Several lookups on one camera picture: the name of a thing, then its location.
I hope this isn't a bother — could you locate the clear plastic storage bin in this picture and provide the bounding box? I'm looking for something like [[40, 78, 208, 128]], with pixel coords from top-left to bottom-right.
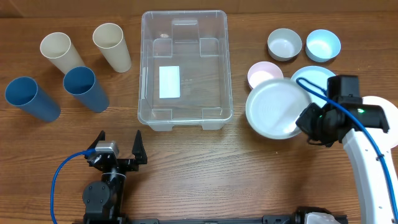
[[137, 10, 233, 131]]

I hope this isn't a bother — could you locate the pink plastic bowl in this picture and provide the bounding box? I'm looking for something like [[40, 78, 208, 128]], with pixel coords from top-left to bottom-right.
[[247, 62, 284, 89]]

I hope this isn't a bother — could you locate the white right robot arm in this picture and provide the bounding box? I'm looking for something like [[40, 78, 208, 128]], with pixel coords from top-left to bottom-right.
[[296, 96, 397, 223]]

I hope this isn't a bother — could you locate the blue plastic cup far left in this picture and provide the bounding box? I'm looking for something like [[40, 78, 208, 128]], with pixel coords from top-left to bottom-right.
[[5, 77, 61, 122]]

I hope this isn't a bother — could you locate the grey plastic plate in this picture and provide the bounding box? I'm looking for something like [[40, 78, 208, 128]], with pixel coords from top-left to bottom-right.
[[246, 79, 312, 139]]

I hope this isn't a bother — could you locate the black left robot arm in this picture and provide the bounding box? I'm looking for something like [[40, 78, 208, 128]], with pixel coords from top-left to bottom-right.
[[82, 131, 147, 223]]

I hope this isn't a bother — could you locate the cream plastic cup right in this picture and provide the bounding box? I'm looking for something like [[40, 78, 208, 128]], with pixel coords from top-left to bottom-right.
[[93, 23, 132, 73]]

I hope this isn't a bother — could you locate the blue plastic cup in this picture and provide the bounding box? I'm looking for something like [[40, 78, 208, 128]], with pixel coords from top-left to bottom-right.
[[63, 66, 109, 113], [5, 77, 61, 122]]

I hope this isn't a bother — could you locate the white pink plastic plate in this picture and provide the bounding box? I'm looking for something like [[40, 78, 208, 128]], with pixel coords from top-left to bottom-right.
[[363, 96, 398, 148]]

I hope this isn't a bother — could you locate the light blue plastic bowl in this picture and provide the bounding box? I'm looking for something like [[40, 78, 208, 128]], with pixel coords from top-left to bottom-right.
[[305, 29, 341, 63]]

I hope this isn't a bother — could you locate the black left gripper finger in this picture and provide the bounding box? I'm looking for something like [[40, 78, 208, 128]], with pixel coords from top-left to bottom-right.
[[84, 130, 106, 159], [132, 130, 147, 164]]

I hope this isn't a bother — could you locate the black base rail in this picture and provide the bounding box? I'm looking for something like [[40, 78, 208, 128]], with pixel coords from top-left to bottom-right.
[[73, 206, 349, 224]]

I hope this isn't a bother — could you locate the white label in bin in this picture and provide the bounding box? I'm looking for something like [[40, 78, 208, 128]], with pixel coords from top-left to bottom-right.
[[159, 66, 180, 98]]

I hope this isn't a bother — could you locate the blue plastic cup near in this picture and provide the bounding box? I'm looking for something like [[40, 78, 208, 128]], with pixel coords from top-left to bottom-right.
[[63, 66, 109, 113]]

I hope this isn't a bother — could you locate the cream plastic cup left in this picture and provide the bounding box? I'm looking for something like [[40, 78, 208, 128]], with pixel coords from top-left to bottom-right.
[[40, 32, 85, 75]]

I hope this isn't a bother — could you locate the cream plastic cup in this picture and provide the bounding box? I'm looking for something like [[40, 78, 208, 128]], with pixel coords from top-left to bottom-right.
[[93, 23, 132, 73], [40, 32, 85, 75]]

